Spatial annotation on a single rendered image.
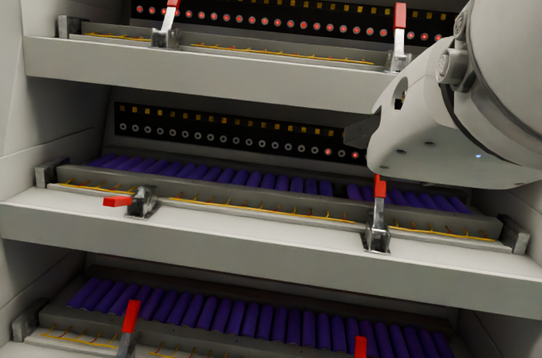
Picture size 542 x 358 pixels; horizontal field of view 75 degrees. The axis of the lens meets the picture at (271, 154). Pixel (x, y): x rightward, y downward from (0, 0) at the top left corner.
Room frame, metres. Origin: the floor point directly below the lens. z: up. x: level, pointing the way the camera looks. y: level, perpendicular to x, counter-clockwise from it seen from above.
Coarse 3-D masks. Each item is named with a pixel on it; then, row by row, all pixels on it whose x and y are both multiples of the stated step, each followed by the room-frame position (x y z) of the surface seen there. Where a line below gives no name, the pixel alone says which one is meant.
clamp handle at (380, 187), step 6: (378, 174) 0.40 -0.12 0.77; (378, 180) 0.40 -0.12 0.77; (378, 186) 0.40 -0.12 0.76; (384, 186) 0.40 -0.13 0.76; (378, 192) 0.40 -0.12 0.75; (384, 192) 0.40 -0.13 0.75; (378, 198) 0.40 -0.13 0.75; (378, 204) 0.39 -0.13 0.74; (378, 210) 0.39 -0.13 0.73; (378, 216) 0.39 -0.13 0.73; (378, 222) 0.39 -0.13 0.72; (378, 228) 0.39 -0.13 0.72
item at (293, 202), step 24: (72, 168) 0.46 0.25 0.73; (96, 168) 0.47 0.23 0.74; (120, 192) 0.44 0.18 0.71; (168, 192) 0.45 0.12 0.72; (192, 192) 0.45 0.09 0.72; (216, 192) 0.45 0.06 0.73; (240, 192) 0.44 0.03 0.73; (264, 192) 0.45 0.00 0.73; (288, 192) 0.45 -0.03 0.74; (312, 216) 0.43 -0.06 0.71; (336, 216) 0.44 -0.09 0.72; (360, 216) 0.44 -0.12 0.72; (384, 216) 0.44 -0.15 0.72; (408, 216) 0.43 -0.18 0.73; (432, 216) 0.43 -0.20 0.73; (456, 216) 0.43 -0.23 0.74; (480, 216) 0.44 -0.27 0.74
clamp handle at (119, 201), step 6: (138, 192) 0.40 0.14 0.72; (144, 192) 0.40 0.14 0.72; (108, 198) 0.34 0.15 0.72; (114, 198) 0.34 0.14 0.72; (120, 198) 0.35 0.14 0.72; (126, 198) 0.36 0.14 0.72; (132, 198) 0.38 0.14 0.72; (138, 198) 0.39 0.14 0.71; (144, 198) 0.40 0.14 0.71; (102, 204) 0.34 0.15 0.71; (108, 204) 0.33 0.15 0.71; (114, 204) 0.33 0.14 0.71; (120, 204) 0.35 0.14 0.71; (126, 204) 0.36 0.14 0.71
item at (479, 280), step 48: (48, 144) 0.47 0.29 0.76; (144, 144) 0.57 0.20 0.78; (192, 144) 0.56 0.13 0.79; (0, 192) 0.40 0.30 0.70; (48, 192) 0.44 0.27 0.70; (480, 192) 0.52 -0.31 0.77; (48, 240) 0.41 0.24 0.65; (96, 240) 0.40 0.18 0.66; (144, 240) 0.40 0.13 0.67; (192, 240) 0.39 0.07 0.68; (240, 240) 0.38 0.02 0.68; (288, 240) 0.39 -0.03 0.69; (336, 240) 0.40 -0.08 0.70; (480, 240) 0.43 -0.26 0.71; (528, 240) 0.41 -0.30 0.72; (336, 288) 0.39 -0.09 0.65; (384, 288) 0.38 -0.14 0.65; (432, 288) 0.37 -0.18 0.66; (480, 288) 0.37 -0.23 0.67; (528, 288) 0.36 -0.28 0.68
